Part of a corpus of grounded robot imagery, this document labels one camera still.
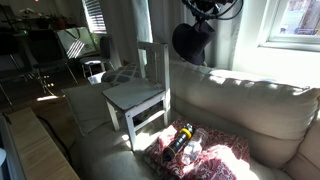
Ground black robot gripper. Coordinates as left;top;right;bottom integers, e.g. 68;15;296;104
191;0;233;25

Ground black hat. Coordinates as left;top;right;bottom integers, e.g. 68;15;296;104
171;20;217;66

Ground small white wooden chair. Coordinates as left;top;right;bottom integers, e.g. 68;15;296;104
102;40;172;152

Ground round seat chair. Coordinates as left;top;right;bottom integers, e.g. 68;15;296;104
79;34;116;79

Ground black office chair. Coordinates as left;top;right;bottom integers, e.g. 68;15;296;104
23;28;80;86

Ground white curtain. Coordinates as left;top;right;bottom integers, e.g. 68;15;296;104
99;0;263;72

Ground cream fabric sofa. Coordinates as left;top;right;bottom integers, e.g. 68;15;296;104
63;59;320;180

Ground grey white patterned pillow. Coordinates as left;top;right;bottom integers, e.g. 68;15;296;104
100;62;142;87

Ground window blinds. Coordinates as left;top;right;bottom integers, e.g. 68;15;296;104
81;0;108;35

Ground small white box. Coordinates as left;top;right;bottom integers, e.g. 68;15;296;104
87;71;107;85

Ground clear plastic bottle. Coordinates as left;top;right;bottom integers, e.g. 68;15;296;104
181;127;210;166

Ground red white patterned cloth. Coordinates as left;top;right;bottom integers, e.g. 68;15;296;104
143;115;252;180

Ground dark cluttered shelf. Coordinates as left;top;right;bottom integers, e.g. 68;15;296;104
0;6;84;33

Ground light wooden table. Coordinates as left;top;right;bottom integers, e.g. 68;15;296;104
6;106;81;180

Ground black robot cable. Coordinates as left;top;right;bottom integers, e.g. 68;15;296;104
181;0;245;22

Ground white window frame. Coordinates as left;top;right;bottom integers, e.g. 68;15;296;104
258;0;320;53

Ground black floor cable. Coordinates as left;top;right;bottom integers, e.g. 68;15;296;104
34;114;74;163

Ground aluminium rail frame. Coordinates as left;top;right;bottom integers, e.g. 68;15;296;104
0;113;27;180

